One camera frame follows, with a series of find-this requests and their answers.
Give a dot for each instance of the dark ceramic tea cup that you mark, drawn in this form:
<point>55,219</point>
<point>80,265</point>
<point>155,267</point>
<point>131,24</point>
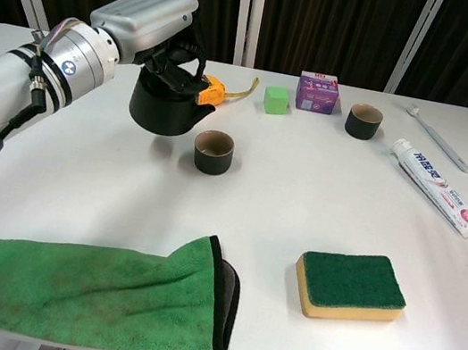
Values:
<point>362,127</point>
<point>211,159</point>

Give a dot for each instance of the green cube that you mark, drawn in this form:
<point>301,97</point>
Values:
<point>276,101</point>

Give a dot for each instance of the black teapot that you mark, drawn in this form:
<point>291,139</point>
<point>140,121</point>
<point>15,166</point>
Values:
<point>159,112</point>

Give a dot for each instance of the green and yellow sponge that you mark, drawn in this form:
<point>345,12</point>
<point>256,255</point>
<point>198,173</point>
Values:
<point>351,282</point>

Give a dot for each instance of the green microfibre cloth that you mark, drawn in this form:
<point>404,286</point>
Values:
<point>82,289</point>

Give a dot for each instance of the purple cardboard box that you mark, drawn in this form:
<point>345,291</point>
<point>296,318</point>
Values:
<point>316,92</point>

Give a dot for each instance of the white toothpaste tube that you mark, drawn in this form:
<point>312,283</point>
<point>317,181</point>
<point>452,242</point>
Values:
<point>436,185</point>

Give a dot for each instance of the grey toothbrush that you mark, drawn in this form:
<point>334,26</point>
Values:
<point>440,139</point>

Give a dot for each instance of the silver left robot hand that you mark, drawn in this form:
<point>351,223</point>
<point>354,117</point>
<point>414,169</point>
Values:
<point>147,21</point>

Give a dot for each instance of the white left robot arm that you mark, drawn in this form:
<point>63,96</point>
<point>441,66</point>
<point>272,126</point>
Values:
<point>9,85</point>

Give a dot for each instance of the orange tape measure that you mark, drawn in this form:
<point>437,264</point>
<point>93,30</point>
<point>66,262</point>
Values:
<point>213,90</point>

